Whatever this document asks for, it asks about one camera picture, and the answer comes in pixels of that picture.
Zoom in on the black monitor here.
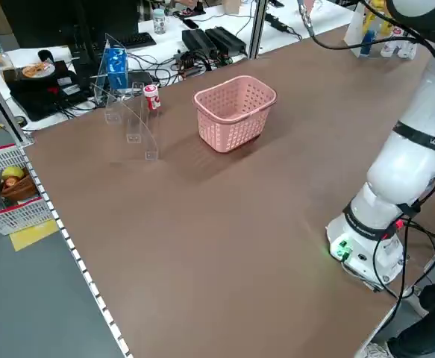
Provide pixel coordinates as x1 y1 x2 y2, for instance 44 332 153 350
0 0 140 49

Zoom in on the aluminium camera post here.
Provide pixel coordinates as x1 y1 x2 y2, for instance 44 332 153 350
248 0 269 59

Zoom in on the aluminium frame post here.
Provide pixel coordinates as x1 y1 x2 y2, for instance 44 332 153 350
0 59 34 147

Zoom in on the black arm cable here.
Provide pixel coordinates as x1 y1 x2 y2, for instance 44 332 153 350
297 0 435 299

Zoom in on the small red white bottle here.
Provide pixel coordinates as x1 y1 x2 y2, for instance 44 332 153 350
143 84 162 111

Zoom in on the yellow bottle with orange cap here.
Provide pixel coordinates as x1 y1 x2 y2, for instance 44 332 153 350
364 7 378 35

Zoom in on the white crate with red rim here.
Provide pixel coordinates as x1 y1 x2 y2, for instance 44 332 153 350
0 143 57 236

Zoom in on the black keyboard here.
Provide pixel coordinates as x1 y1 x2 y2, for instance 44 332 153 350
121 32 157 48

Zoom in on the water bottle with white cap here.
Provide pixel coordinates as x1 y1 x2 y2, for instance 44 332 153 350
360 29 377 57

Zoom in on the yellow floor sheet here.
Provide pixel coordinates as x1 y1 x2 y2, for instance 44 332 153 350
9 219 60 253

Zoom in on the black box device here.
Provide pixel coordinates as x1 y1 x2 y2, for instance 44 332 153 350
4 59 93 122

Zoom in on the black power strip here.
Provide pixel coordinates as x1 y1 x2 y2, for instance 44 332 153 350
264 13 290 33

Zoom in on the yellow green fruit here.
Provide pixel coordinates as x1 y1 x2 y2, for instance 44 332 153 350
1 166 27 180

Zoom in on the black monitor stand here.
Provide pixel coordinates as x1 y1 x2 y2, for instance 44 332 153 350
69 24 104 78

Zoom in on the pink plastic basket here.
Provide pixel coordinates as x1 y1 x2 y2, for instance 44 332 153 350
192 75 278 154

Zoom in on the clear acrylic stepped shelf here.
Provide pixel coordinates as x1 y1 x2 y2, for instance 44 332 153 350
90 32 163 161

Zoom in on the person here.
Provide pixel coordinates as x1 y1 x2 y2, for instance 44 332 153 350
362 275 435 358

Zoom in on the round printed disc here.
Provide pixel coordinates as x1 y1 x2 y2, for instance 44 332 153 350
21 62 57 80

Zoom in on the brown wicker basket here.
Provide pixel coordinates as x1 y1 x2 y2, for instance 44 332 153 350
0 174 40 204

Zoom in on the circuit board with wires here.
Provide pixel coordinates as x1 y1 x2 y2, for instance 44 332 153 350
173 50 213 78

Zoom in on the patterned glass jar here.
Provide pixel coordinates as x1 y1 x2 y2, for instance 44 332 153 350
152 7 167 35

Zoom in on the wooden box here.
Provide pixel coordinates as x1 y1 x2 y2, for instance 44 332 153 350
222 0 243 15

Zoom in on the black power supply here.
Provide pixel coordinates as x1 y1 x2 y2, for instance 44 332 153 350
204 26 247 57
181 28 218 59

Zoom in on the blue carton box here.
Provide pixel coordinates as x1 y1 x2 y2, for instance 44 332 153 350
103 46 130 90

